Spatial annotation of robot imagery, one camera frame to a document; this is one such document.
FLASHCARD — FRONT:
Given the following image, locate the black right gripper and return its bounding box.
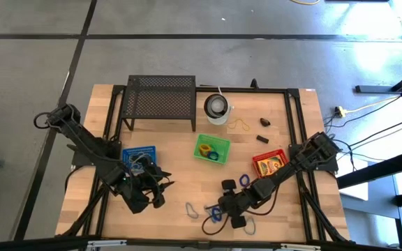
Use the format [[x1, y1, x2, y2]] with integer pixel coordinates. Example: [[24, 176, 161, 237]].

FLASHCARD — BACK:
[[217, 178, 257, 230]]

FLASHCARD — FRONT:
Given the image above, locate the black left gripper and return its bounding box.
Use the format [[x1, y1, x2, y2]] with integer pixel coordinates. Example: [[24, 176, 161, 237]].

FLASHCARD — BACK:
[[112, 162, 177, 215]]

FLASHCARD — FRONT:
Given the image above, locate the yellow green crayon box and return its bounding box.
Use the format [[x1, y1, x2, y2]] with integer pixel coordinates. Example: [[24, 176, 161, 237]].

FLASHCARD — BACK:
[[256, 155, 285, 176]]

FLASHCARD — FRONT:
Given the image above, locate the yellow rubber band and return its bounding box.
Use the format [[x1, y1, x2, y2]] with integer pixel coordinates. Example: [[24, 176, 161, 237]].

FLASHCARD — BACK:
[[226, 118, 251, 132]]

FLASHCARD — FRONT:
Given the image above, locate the blue plastic basket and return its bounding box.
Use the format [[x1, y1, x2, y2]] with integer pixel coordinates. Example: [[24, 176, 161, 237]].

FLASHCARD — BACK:
[[121, 145, 158, 174]]

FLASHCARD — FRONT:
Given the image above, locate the red plastic basket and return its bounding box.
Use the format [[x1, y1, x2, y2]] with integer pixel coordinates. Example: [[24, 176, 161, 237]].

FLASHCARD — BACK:
[[251, 149, 290, 179]]

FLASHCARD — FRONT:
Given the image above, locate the green plastic basket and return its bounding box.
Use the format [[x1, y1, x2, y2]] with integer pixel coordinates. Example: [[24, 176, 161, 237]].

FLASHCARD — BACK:
[[193, 133, 232, 165]]

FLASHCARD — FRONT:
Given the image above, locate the white cylinder with black rim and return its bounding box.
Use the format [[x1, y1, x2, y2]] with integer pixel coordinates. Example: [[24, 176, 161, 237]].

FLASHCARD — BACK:
[[203, 93, 232, 126]]

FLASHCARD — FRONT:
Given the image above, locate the black mesh metal shelf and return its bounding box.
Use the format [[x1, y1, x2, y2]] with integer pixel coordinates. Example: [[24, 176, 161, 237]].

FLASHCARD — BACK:
[[119, 75, 198, 132]]

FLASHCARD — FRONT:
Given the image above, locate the silver metal bracket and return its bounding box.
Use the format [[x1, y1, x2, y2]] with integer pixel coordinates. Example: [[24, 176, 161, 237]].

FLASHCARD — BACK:
[[87, 239, 128, 249], [280, 243, 322, 251]]

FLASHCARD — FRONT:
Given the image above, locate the black aluminium table frame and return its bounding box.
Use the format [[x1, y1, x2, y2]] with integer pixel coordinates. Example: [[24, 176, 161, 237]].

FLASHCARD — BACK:
[[56, 83, 350, 245]]

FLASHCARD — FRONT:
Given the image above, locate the pale yellow floor cable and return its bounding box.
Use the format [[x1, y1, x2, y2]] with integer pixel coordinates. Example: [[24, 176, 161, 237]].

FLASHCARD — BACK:
[[345, 96, 402, 114]]

